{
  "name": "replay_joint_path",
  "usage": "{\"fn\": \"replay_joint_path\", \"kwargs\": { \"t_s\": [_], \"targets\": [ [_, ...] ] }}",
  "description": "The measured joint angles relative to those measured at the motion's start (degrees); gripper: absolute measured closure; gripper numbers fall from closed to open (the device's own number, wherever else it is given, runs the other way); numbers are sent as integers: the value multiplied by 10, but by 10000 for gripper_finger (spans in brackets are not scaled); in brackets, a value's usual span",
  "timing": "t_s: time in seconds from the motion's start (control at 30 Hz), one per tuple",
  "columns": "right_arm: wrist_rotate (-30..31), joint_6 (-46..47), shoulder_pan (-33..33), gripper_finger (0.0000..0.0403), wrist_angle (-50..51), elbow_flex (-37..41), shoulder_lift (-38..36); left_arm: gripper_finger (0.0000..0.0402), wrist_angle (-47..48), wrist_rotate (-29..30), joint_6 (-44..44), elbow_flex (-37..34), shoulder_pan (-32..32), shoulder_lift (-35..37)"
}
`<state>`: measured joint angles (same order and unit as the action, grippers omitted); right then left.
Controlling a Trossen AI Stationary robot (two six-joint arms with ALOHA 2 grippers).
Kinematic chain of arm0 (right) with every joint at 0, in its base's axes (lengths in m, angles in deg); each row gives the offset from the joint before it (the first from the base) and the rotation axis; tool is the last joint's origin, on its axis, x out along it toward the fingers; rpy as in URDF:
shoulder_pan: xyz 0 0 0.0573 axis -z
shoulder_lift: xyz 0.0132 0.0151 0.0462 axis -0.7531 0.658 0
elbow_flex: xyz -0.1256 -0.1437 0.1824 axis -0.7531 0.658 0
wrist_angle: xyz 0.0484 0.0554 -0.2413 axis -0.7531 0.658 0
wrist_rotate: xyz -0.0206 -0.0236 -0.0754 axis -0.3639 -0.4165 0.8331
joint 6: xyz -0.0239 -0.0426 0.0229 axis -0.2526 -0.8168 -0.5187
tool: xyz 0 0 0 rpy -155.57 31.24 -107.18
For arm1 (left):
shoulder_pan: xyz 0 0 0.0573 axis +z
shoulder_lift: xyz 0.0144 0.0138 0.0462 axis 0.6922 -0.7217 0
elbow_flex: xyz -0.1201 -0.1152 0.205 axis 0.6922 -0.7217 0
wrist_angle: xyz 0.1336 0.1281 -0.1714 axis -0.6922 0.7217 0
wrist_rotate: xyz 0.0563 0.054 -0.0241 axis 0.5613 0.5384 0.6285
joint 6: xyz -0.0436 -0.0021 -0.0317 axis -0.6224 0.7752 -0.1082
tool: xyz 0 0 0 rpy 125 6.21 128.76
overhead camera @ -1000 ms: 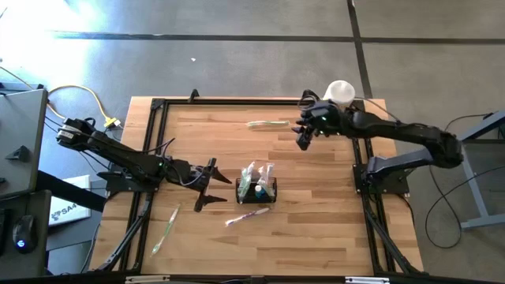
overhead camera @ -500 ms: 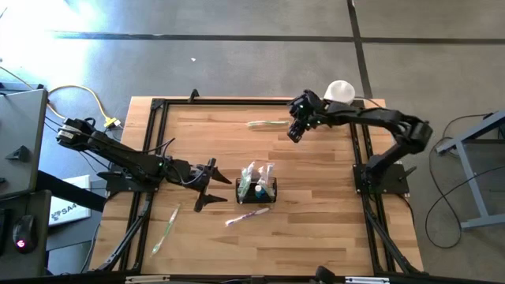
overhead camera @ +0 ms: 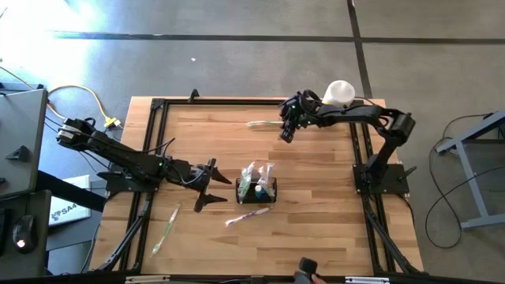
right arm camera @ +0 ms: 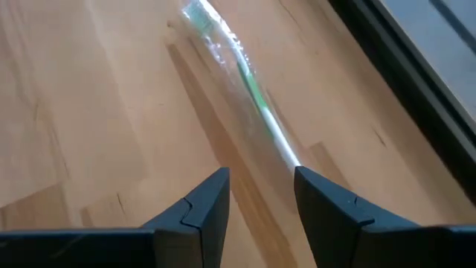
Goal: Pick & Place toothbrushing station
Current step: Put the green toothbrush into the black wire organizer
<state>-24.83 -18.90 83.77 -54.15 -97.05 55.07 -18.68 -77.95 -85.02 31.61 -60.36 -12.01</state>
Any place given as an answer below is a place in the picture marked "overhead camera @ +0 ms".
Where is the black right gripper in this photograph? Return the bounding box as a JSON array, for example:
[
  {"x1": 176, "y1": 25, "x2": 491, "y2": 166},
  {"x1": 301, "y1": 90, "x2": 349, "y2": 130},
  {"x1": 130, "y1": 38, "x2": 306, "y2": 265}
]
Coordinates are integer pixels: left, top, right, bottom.
[{"x1": 278, "y1": 91, "x2": 323, "y2": 144}]

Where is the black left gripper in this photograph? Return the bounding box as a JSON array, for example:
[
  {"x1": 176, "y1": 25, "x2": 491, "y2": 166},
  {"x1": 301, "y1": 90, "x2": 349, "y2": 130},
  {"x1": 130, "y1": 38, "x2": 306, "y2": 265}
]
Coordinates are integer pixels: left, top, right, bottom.
[{"x1": 170, "y1": 157, "x2": 233, "y2": 214}]

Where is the purple toothbrush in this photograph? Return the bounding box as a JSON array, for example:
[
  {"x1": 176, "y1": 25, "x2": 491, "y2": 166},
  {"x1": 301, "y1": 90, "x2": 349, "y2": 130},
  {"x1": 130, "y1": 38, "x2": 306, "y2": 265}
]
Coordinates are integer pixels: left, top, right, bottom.
[{"x1": 223, "y1": 207, "x2": 272, "y2": 228}]

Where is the blue toothbrush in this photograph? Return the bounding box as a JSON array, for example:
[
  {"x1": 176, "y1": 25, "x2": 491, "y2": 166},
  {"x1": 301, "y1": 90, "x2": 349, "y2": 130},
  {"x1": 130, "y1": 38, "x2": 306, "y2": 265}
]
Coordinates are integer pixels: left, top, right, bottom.
[{"x1": 264, "y1": 162, "x2": 276, "y2": 197}]

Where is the yellow wipes canister white lid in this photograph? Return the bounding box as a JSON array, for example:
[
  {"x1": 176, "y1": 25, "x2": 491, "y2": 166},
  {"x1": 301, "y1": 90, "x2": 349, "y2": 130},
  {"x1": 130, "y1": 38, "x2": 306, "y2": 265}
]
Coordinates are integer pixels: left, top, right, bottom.
[{"x1": 321, "y1": 80, "x2": 356, "y2": 108}]

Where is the black handheld device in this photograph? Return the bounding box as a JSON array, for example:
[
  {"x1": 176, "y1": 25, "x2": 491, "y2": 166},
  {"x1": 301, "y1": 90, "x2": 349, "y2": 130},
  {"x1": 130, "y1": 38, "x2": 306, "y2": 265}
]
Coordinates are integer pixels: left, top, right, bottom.
[{"x1": 294, "y1": 256, "x2": 319, "y2": 284}]

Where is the black diagonal bar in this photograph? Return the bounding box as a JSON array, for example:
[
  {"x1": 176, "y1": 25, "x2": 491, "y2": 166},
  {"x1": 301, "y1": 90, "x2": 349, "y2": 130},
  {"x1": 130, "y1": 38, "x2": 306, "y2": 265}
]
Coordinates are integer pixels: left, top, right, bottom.
[{"x1": 37, "y1": 170, "x2": 107, "y2": 213}]

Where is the white printed box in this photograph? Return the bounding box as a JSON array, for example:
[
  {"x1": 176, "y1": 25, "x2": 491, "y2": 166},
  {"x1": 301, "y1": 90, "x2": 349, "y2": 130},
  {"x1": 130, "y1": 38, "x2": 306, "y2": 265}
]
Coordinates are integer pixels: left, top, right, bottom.
[{"x1": 47, "y1": 175, "x2": 92, "y2": 228}]

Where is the dark grey desk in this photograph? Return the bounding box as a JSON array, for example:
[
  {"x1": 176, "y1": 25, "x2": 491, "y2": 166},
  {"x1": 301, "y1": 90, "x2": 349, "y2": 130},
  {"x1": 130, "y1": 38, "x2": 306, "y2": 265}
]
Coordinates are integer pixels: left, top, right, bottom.
[{"x1": 0, "y1": 189, "x2": 53, "y2": 277}]

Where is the grey metal stand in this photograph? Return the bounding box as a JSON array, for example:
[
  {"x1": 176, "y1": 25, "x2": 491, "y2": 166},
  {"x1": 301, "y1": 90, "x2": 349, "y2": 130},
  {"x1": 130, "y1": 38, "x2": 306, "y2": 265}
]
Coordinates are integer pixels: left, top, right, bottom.
[{"x1": 436, "y1": 110, "x2": 505, "y2": 230}]

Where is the black computer mouse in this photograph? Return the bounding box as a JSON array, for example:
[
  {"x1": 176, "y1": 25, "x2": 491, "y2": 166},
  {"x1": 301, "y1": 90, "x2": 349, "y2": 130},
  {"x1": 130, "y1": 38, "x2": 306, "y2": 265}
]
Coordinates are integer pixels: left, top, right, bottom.
[{"x1": 11, "y1": 215, "x2": 39, "y2": 254}]

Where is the black wire basket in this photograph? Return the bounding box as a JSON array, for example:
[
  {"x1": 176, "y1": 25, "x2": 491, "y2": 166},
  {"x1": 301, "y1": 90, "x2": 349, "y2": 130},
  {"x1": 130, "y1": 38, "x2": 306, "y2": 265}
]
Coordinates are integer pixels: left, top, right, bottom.
[{"x1": 235, "y1": 176, "x2": 278, "y2": 205}]

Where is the black aluminium table frame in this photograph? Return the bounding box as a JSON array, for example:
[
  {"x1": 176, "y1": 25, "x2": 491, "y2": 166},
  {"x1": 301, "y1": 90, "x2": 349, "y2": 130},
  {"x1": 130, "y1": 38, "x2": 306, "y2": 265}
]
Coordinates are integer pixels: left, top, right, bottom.
[{"x1": 100, "y1": 89, "x2": 425, "y2": 277}]

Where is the silver metal bracket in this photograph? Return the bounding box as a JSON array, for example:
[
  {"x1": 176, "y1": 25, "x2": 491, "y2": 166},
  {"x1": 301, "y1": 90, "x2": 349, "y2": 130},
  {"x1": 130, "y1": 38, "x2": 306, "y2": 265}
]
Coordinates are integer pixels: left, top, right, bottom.
[
  {"x1": 125, "y1": 275, "x2": 170, "y2": 284},
  {"x1": 345, "y1": 275, "x2": 390, "y2": 284}
]

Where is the yellow cable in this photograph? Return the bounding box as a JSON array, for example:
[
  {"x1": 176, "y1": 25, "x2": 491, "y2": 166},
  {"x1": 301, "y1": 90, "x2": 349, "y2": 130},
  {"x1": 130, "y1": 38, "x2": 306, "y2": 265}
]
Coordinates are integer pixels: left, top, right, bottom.
[{"x1": 46, "y1": 84, "x2": 120, "y2": 129}]

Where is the black floor cable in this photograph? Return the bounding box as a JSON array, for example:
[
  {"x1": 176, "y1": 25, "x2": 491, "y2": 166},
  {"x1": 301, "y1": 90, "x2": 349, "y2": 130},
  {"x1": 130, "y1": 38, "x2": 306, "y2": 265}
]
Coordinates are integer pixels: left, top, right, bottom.
[{"x1": 424, "y1": 165, "x2": 505, "y2": 250}]

